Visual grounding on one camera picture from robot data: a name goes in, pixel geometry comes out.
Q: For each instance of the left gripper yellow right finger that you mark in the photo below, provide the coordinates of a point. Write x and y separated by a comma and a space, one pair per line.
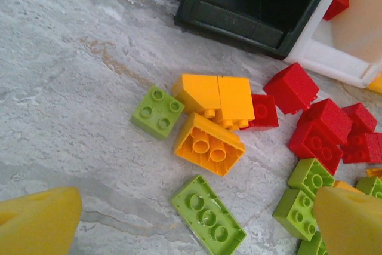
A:
352, 225

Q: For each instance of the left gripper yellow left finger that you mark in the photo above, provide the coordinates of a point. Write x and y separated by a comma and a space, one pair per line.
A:
38, 222

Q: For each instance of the yellow sloped lego brick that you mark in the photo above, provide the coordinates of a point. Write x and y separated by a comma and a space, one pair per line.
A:
197, 90

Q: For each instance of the yellow plastic bin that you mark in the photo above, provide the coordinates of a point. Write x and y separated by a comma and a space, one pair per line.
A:
376, 86

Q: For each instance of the long green lego brick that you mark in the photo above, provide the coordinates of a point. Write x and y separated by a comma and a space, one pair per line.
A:
209, 219

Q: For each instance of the white plastic bin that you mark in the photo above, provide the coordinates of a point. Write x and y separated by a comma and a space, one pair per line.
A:
328, 58

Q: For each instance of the black plastic bin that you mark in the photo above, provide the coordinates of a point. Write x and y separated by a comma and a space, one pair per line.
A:
238, 25

